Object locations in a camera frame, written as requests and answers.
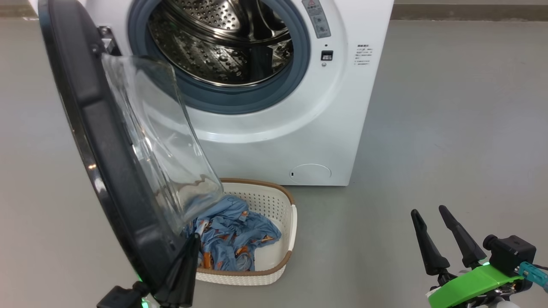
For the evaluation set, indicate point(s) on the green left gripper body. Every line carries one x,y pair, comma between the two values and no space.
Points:
145,299

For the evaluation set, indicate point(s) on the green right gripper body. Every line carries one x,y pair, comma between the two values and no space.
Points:
471,288

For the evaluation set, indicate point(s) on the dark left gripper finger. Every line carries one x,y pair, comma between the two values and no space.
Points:
182,278

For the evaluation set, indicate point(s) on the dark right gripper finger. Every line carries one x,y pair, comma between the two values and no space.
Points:
466,244
430,252

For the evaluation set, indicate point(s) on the blue bear print clothes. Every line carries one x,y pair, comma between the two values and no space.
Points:
231,235

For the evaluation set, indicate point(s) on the black round glass door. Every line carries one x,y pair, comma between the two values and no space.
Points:
111,171

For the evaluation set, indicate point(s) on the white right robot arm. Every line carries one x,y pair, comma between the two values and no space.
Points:
505,305

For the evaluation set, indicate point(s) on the white basket brown rim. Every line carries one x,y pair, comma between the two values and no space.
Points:
274,205

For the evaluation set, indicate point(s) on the white front-load washing machine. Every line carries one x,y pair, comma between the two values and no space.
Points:
325,119

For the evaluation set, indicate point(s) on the grey rubber door seal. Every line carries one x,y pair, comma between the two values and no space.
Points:
257,96

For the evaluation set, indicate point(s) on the black door latch socket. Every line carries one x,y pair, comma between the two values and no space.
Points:
327,55

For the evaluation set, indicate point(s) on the metal door hinge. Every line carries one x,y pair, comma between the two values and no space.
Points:
109,40

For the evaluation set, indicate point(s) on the round white filter cover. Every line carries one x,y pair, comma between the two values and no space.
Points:
310,173

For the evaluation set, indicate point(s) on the perforated steel drum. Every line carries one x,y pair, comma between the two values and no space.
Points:
201,55

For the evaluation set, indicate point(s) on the grey warning sticker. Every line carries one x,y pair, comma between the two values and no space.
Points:
317,19

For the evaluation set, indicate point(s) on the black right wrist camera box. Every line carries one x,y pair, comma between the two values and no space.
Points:
511,254

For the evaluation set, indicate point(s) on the teal right camera connector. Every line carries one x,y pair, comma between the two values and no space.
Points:
533,276

